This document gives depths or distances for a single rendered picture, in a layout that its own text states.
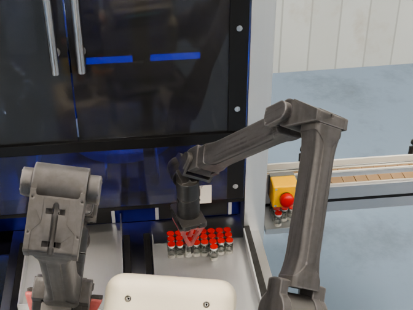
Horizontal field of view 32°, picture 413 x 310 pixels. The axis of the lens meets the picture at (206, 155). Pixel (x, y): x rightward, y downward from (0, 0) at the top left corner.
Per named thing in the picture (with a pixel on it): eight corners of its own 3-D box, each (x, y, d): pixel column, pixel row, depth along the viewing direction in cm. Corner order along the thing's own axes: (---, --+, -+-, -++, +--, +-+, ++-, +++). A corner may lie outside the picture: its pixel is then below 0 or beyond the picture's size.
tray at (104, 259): (31, 229, 204) (29, 219, 202) (121, 222, 207) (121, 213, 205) (19, 315, 176) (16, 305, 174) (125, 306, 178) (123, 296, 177)
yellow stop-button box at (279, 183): (267, 193, 206) (268, 172, 202) (291, 191, 206) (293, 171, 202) (272, 208, 199) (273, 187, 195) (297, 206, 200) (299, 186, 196)
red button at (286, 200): (277, 201, 200) (278, 190, 197) (291, 200, 200) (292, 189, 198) (280, 210, 196) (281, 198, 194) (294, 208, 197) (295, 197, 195)
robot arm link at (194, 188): (179, 184, 170) (201, 180, 171) (172, 168, 175) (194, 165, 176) (179, 207, 173) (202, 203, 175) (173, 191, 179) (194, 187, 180)
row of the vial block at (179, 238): (167, 248, 197) (166, 235, 194) (231, 244, 198) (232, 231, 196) (167, 254, 195) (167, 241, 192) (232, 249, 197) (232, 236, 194)
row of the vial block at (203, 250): (167, 254, 195) (166, 241, 192) (232, 249, 197) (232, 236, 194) (168, 259, 193) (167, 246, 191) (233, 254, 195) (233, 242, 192)
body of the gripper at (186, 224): (193, 204, 185) (193, 181, 181) (207, 227, 177) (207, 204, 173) (169, 210, 183) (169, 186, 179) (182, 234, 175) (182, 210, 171)
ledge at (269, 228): (256, 205, 217) (257, 200, 216) (298, 202, 218) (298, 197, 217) (265, 234, 205) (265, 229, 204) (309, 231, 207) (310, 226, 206)
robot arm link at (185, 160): (189, 155, 167) (220, 165, 171) (177, 131, 176) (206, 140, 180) (168, 195, 172) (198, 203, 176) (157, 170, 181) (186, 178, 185)
